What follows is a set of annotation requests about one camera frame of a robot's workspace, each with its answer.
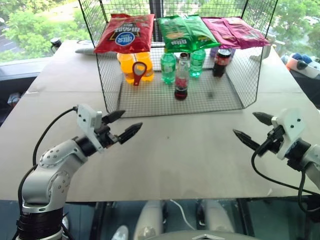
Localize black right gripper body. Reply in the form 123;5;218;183
258;123;286;155

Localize red bottle opener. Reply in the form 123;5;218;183
131;61;149;87

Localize dark cola plastic bottle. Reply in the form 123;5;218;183
212;48;232;79

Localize white cup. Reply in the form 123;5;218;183
261;44;272;60

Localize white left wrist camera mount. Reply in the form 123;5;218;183
76;104;105;154

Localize glass cola bottle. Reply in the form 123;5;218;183
174;52;190;102

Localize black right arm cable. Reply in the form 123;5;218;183
251;139;320;214

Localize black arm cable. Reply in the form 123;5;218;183
16;106;79;226
251;139;320;214

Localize white rounded robot foot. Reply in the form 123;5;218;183
111;224;130;240

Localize green soda plastic bottle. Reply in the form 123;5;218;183
159;51;177;85
189;48;207;79

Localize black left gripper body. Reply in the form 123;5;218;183
93;116;121;149

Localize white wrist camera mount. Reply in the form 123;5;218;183
76;104;105;154
271;108;307;161

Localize grey robot torso edge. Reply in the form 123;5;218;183
149;229;261;240

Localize orange soda plastic bottle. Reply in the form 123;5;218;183
134;51;155;83
116;52;137;85

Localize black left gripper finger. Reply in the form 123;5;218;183
101;109;126;125
117;122;144;145

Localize red chip bag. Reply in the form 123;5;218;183
93;13;156;55

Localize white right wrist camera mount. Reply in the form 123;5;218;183
271;108;307;161

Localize purple chip bag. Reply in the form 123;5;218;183
223;17;272;50
201;16;242;50

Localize green chip bag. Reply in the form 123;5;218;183
156;16;198;54
183;14;222;51

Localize black round device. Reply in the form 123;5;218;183
49;37;63;55

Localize black wire mesh rack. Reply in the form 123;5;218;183
77;0;279;119

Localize thin white cable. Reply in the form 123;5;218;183
169;199;197;231

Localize pile of plush toys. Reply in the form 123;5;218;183
280;51;320;79

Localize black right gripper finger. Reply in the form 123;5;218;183
232;128;262;152
252;111;275;127

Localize grey rounded robot leg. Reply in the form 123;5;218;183
132;199;166;240
202;199;236;234

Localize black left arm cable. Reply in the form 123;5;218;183
16;106;79;226

